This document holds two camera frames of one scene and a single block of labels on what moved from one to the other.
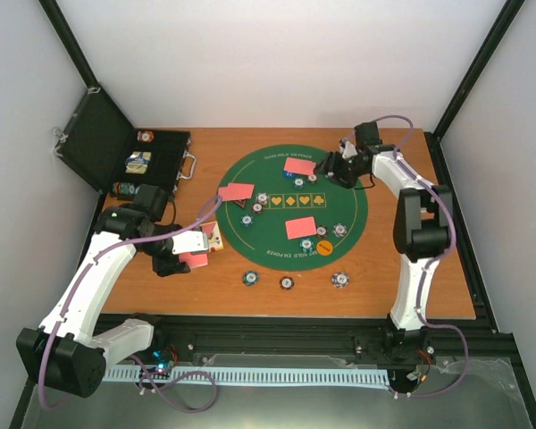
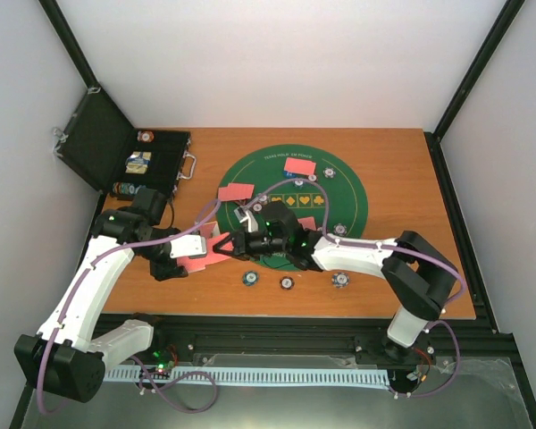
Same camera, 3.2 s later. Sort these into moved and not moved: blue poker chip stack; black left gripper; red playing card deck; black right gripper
Moved: black right gripper; red playing card deck
Not moved: blue poker chip stack; black left gripper
